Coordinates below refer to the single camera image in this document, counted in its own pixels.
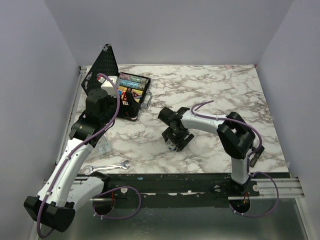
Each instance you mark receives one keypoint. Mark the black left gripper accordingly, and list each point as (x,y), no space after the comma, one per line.
(133,106)

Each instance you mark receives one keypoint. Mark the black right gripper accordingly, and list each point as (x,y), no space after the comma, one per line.
(179,142)

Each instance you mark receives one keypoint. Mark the blue white poker chip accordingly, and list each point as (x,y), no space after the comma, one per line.
(171,146)

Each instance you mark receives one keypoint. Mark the black poker set case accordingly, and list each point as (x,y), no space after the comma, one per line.
(106,64)

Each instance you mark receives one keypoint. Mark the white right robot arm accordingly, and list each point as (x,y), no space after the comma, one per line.
(235,135)

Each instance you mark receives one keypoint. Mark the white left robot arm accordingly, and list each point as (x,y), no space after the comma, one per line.
(54,207)

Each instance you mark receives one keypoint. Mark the clear plastic screw box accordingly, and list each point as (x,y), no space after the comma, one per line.
(103,145)

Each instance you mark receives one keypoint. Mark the silver combination wrench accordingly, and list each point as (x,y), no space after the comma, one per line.
(89,169)

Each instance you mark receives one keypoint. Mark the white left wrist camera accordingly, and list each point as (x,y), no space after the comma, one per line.
(107,85)

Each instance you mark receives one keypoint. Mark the black mounting base plate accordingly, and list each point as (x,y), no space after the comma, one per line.
(176,190)

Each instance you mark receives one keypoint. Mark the black T-handle tool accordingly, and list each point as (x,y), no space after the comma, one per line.
(256,156)

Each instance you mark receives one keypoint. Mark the aluminium extrusion rail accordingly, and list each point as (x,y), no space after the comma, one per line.
(287,188)

